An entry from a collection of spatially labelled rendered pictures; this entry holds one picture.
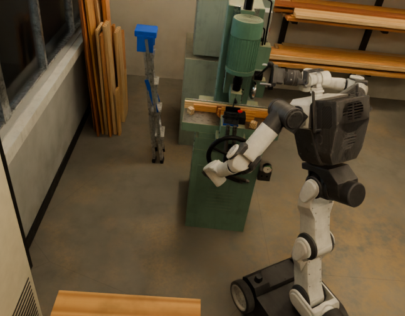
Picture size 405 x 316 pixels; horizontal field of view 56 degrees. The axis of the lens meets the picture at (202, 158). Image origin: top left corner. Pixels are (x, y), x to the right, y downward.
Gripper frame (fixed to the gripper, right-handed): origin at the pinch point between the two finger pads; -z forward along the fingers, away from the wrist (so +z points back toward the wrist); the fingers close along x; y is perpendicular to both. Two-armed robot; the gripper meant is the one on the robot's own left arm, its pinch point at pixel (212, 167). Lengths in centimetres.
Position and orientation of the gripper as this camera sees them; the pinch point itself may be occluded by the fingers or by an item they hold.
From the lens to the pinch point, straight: 218.4
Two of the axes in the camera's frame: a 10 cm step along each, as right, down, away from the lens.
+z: 0.2, 1.2, -9.9
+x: 8.5, -5.3, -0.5
